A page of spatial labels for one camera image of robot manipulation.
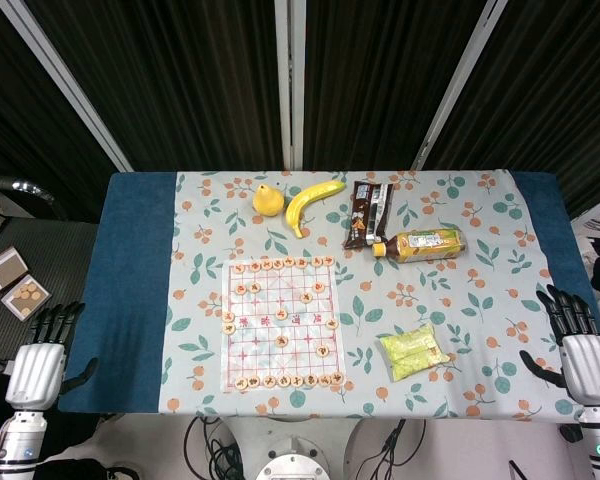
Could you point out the floral patterned tablecloth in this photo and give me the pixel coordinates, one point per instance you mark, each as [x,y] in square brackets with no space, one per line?
[420,320]

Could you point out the white cardboard box lid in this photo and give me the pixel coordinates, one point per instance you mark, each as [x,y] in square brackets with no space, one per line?
[5,270]

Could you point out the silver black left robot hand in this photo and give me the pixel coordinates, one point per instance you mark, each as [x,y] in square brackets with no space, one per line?
[35,372]

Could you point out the yellow toy banana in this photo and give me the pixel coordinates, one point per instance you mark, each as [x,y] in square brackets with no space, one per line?
[300,207]

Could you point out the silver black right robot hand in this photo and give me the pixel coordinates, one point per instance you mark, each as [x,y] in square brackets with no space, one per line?
[590,370]

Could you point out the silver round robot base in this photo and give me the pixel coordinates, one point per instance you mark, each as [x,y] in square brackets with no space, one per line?
[292,465]

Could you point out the white red chess board sheet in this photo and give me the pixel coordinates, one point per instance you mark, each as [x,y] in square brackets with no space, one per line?
[260,355]

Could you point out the yellow toy pear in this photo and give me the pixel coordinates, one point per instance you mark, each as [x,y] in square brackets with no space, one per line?
[267,202]

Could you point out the green tissue pack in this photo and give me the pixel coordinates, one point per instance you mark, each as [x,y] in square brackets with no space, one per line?
[412,352]

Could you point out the white aluminium frame post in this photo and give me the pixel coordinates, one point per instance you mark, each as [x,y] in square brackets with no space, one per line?
[298,75]
[66,85]
[283,75]
[461,75]

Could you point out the blue table cover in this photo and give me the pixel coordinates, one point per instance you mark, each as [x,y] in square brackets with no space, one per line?
[125,280]

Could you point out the box of wooden pieces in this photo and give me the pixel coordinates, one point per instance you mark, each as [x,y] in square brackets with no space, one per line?
[14,306]

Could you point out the brown snack packet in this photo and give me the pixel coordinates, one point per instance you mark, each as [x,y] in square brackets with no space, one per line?
[365,220]

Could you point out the yellow tea bottle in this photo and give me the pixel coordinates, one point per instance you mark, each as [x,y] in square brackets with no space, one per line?
[425,245]

